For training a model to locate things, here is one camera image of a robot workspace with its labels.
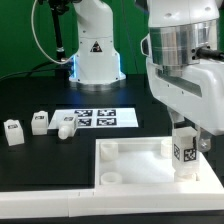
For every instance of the white L-shaped fence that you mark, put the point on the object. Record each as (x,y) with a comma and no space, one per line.
(87,202)

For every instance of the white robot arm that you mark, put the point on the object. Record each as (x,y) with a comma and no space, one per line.
(184,66)

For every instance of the white square tabletop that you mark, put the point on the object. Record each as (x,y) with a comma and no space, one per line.
(142,166)

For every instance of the white sheet with markers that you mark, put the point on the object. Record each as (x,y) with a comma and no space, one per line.
(98,118)

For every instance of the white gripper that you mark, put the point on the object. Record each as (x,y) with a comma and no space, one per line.
(198,95)

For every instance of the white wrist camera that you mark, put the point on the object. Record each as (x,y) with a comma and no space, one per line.
(145,46)

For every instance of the black camera stand pole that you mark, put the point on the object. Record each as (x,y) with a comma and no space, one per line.
(58,8)

